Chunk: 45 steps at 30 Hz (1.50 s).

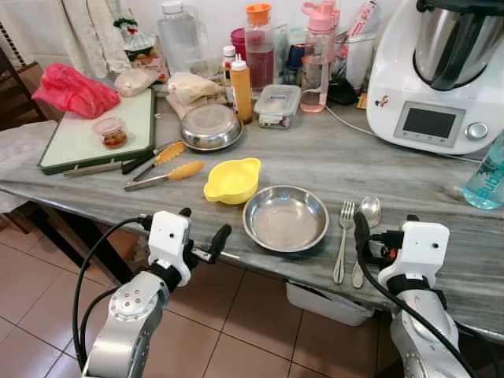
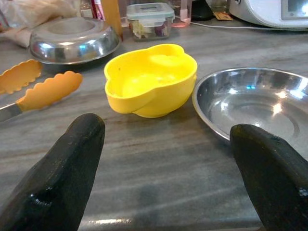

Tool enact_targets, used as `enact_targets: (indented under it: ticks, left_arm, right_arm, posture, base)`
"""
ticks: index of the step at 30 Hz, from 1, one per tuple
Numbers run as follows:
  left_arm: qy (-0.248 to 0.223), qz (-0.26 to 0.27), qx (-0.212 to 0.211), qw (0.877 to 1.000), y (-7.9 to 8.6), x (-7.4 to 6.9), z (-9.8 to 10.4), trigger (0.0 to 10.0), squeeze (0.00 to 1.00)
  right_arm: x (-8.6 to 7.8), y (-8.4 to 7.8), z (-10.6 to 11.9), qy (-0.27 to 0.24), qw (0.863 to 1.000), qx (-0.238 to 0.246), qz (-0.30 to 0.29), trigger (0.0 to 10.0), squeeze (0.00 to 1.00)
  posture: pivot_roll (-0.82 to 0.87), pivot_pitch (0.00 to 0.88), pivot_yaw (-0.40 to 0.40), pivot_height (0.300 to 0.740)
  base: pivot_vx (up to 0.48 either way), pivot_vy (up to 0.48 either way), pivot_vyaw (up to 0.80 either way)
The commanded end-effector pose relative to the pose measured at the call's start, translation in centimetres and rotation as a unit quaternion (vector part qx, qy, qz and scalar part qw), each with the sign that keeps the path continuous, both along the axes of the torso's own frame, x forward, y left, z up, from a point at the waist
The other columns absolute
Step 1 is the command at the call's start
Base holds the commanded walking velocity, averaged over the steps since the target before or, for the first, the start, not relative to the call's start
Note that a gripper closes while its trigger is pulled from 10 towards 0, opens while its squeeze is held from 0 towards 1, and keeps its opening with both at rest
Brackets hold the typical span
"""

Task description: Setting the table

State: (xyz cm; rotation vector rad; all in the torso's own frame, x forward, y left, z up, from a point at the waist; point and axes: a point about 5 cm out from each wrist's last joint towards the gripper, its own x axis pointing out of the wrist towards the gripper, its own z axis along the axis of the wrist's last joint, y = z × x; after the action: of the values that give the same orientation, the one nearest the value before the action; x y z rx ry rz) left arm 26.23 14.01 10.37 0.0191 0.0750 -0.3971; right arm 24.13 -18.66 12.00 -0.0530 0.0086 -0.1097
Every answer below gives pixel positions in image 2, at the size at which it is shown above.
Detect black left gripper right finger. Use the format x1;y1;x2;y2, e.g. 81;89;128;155
230;123;308;231

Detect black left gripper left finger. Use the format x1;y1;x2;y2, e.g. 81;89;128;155
0;113;106;231

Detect steel tongs with orange tips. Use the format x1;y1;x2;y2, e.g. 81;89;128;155
0;59;83;123

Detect shallow stainless steel plate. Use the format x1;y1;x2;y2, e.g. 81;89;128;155
192;67;308;159

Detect yellow plastic bowl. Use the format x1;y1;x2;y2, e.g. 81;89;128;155
103;43;198;118

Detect upturned stainless steel dish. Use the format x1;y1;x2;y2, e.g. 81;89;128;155
29;18;122;65

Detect beige plastic bag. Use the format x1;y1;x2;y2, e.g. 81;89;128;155
0;0;80;49

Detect red food packets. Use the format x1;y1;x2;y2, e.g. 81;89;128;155
80;0;105;21

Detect white kitchen appliance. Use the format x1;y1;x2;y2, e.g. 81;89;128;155
229;0;308;30

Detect yellow paper tag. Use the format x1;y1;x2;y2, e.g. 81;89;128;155
213;12;233;21

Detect glass food container with lid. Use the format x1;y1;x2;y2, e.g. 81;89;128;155
126;3;176;40

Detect white power cable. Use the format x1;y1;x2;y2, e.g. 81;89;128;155
190;21;308;31

